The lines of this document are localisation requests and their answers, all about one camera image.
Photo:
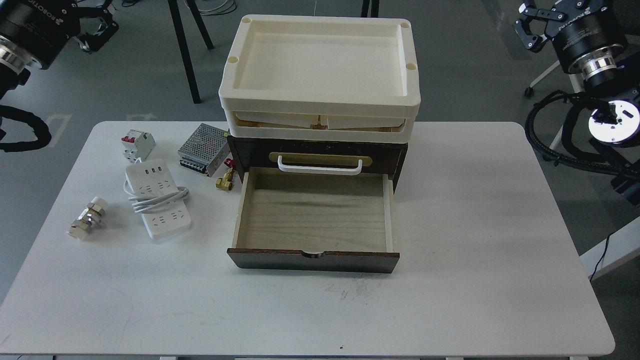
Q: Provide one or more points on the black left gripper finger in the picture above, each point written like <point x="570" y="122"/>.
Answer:
<point x="91" y="43"/>

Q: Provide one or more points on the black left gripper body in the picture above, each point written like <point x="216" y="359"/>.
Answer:
<point x="69" y="14"/>

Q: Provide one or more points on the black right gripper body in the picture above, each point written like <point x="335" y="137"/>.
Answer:
<point x="562" y="14"/>

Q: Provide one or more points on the white power strip with cable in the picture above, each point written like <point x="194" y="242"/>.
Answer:
<point x="155" y="196"/>

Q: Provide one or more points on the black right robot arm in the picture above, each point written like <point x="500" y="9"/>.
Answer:
<point x="604" y="114"/>

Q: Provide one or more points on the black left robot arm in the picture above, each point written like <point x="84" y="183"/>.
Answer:
<point x="34" y="32"/>

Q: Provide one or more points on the black table legs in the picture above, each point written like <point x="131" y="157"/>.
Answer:
<point x="179" y="30"/>

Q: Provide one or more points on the white red circuit breaker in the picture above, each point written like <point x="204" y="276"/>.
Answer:
<point x="138" y="145"/>

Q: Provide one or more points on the metal mesh power supply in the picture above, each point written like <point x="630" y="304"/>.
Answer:
<point x="205" y="150"/>

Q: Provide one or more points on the silver white pipe fitting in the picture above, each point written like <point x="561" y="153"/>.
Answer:
<point x="90" y="217"/>

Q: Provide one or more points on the cream plastic stacked trays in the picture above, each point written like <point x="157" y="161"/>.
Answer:
<point x="308" y="78"/>

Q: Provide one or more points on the open wooden drawer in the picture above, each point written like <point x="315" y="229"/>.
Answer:
<point x="315" y="222"/>

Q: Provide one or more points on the white drawer handle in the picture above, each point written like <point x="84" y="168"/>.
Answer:
<point x="319" y="169"/>

